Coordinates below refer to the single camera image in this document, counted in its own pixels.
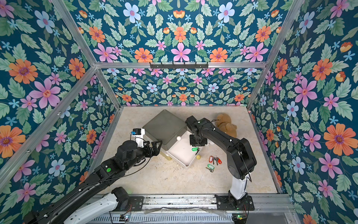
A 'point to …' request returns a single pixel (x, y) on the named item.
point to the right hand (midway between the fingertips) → (196, 144)
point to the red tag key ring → (210, 158)
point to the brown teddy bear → (223, 122)
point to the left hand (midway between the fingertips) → (158, 142)
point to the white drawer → (181, 151)
